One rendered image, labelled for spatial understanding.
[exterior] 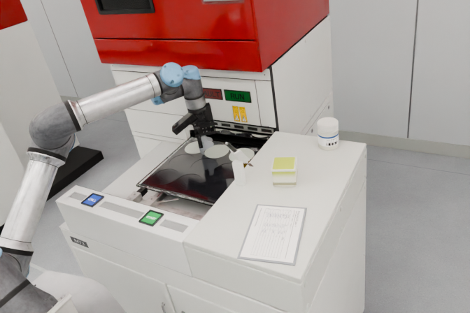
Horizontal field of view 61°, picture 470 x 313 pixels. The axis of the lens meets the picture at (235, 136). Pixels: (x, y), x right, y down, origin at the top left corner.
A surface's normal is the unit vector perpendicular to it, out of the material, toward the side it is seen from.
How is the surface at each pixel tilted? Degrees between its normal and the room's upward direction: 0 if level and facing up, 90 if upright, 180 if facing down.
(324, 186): 0
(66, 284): 0
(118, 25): 90
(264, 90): 90
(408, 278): 0
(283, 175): 90
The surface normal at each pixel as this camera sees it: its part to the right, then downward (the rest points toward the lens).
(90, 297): -0.15, -0.85
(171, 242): -0.48, 0.50
